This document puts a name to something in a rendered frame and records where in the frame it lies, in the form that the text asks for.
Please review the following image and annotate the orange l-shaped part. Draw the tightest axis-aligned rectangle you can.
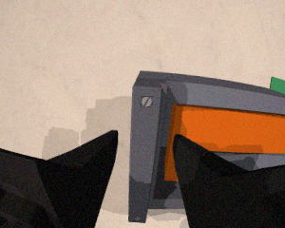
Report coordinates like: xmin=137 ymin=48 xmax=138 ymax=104
xmin=164 ymin=104 xmax=285 ymax=181

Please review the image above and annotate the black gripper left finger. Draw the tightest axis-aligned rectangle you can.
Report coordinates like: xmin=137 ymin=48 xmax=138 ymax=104
xmin=0 ymin=130 xmax=119 ymax=228

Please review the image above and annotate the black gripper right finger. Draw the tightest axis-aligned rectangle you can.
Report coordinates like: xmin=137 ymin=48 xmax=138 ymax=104
xmin=172 ymin=134 xmax=285 ymax=228

